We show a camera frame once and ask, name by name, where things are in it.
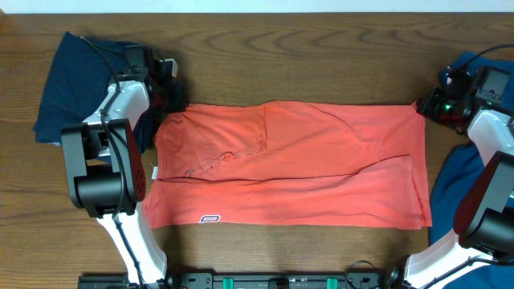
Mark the coral red t-shirt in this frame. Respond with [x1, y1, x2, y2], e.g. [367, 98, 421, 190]
[143, 101, 432, 230]

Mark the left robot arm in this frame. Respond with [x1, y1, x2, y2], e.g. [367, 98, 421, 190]
[61, 45, 189, 288]

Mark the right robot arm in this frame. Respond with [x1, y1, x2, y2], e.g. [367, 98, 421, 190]
[388, 64, 513, 288]

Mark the blue garment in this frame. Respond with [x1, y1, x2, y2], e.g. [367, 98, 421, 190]
[429, 52, 513, 288]

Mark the folded dark navy garment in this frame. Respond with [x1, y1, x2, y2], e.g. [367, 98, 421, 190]
[33, 32, 131, 145]

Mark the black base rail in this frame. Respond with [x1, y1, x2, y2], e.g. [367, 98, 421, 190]
[77, 260, 411, 289]

